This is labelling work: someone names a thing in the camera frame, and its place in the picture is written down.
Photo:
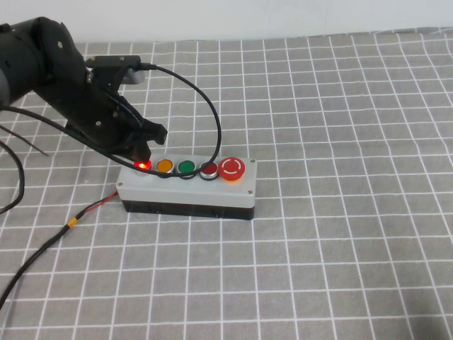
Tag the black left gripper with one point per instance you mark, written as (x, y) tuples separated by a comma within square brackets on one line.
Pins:
[(95, 113)]

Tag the red lit indicator button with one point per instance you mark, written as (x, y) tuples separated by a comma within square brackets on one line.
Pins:
[(143, 165)]

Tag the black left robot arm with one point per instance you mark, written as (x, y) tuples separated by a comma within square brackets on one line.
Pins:
[(24, 60)]

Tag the yellow push button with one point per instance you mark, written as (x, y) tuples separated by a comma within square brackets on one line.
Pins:
[(165, 165)]

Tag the green push button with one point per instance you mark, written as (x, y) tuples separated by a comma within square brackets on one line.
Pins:
[(187, 167)]

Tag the dark red push button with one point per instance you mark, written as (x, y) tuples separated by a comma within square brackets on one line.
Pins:
[(209, 170)]

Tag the red emergency stop mushroom button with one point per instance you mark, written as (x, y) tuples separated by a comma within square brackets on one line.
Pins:
[(231, 167)]

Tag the grey white checked tablecloth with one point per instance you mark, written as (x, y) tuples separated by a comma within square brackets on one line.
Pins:
[(318, 141)]

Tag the grey black button switch box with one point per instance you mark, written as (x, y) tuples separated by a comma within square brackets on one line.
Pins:
[(184, 193)]

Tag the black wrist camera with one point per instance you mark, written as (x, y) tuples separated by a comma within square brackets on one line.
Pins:
[(113, 67)]

